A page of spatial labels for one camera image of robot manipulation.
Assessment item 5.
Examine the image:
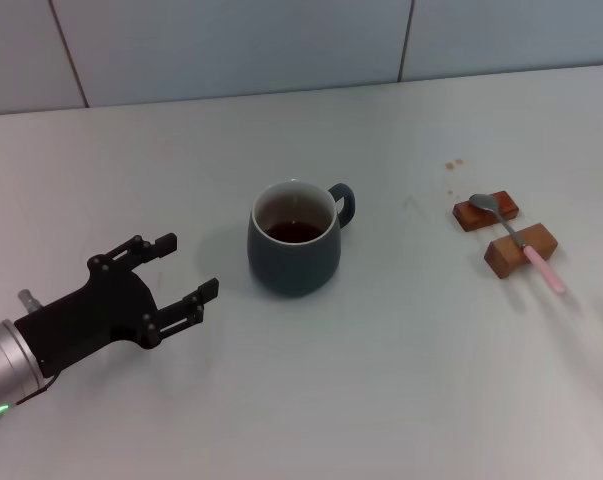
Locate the thin black cable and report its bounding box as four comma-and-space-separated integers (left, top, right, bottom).
10, 374, 58, 407

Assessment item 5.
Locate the light brown wooden block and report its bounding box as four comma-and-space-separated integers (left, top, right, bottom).
483, 222, 560, 279

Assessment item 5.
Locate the pink handled metal spoon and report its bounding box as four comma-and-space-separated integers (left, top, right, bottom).
469, 193, 568, 296

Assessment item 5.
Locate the dark grey mug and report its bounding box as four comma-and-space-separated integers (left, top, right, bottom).
246, 178, 358, 300

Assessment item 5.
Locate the dark brown wooden block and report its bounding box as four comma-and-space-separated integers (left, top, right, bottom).
452, 189, 521, 233

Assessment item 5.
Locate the silver connector plug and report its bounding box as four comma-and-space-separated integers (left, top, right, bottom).
18, 288, 43, 314

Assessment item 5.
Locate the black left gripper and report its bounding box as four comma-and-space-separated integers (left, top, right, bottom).
13, 232, 220, 379

